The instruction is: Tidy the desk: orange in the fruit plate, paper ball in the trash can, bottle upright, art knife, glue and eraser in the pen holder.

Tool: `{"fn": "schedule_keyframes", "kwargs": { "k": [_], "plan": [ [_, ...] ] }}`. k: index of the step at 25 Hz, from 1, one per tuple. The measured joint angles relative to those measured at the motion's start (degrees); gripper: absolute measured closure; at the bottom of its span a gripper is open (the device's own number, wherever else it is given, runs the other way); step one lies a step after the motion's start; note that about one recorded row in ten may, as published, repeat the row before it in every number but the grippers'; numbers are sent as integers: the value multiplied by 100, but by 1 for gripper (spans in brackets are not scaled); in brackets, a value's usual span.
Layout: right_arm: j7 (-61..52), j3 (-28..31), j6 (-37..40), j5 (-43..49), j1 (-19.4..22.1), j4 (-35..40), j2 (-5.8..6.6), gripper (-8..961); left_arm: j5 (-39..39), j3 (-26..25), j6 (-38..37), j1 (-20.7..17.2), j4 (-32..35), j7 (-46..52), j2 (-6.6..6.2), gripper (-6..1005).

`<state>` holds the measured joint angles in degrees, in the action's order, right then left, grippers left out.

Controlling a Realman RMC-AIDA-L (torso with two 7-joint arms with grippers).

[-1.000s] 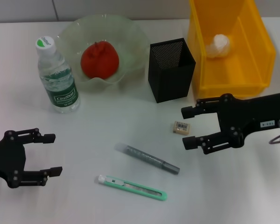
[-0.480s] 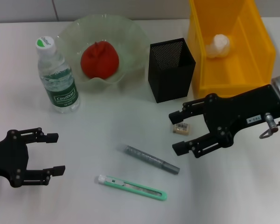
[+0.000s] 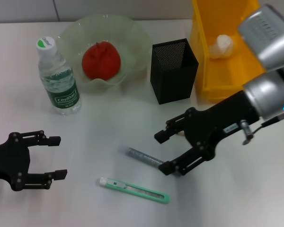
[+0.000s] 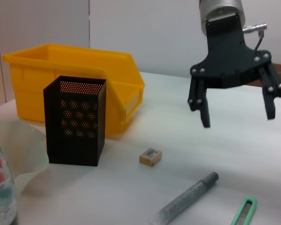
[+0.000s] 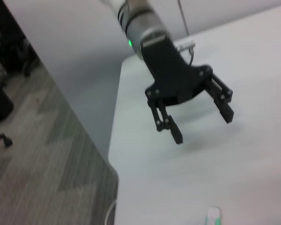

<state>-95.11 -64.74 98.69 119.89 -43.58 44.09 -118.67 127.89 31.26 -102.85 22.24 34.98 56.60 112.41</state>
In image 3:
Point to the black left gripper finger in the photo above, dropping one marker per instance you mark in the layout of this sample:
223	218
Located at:
60	174
54	141

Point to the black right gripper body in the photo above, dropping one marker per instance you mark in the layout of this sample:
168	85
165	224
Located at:
215	120

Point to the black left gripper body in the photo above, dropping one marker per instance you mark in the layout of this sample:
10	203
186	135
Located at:
11	160

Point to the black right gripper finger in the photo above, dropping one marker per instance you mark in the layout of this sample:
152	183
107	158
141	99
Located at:
162	137
166	168

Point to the grey marker pen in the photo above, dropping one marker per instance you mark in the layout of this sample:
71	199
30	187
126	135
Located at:
142	157

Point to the green utility knife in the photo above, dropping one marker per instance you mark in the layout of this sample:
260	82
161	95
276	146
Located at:
132	189

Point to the clear green-label water bottle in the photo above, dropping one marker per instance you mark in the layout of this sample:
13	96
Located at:
61	82

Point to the white paper ball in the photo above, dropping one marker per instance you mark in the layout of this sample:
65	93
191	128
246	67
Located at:
221	47

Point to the orange toy fruit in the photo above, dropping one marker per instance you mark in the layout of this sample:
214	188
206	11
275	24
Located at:
101	63

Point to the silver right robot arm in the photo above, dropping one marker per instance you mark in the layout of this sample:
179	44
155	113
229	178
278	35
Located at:
267	94

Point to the black mesh pen holder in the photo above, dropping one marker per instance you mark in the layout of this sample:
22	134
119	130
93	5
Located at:
172	82

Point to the green glass fruit plate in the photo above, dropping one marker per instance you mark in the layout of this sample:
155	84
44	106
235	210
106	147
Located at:
132	42

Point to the yellow plastic bin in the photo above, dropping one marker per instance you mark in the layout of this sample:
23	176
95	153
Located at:
217	78

